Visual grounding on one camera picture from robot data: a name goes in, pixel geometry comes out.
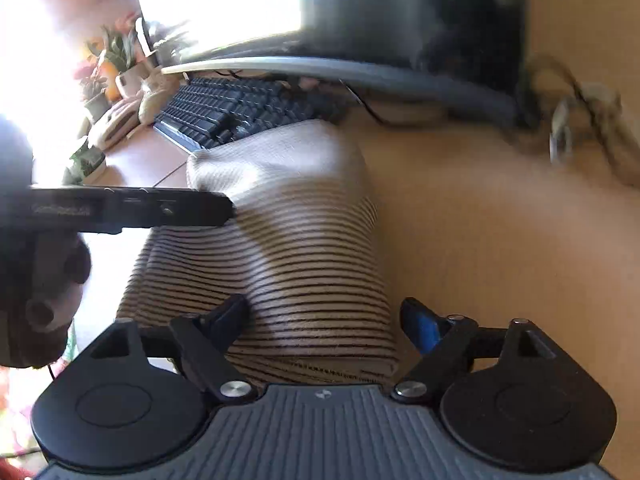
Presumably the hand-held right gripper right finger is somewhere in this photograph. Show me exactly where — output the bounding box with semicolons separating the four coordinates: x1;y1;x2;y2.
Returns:
390;297;558;403

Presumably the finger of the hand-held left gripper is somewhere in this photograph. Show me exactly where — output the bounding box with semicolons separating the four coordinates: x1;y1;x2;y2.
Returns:
106;187;236;234

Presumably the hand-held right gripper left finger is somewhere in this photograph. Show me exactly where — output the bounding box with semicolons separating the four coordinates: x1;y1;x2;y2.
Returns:
87;294;258;406

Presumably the grey striped garment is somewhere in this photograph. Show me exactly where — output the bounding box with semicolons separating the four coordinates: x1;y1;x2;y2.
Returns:
116;119;401;386

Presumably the black computer keyboard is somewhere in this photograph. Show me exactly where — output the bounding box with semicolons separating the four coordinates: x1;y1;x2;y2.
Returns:
152;76;351;156

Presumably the small green potted plant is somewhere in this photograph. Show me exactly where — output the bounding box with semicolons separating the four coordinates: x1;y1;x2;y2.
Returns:
62;135;107;186

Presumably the beige desk telephone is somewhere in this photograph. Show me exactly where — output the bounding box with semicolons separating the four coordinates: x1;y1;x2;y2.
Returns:
87;97;143;151

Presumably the beige toy figure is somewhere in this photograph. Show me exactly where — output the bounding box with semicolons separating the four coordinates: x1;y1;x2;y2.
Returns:
137;67;178;126

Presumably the potted plant white pot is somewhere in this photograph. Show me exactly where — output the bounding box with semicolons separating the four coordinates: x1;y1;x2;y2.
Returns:
95;12;151;98

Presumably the black curved computer monitor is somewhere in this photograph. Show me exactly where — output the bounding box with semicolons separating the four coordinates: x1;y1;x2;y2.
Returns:
135;0;531;126

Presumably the thin black cable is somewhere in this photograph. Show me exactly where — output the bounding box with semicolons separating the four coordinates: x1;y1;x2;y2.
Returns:
340;80;396;126

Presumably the light grey cable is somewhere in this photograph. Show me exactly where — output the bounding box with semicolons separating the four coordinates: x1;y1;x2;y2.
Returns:
547;95;576;166

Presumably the black cable bundle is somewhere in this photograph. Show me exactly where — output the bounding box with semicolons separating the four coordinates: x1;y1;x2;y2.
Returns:
515;55;640;186

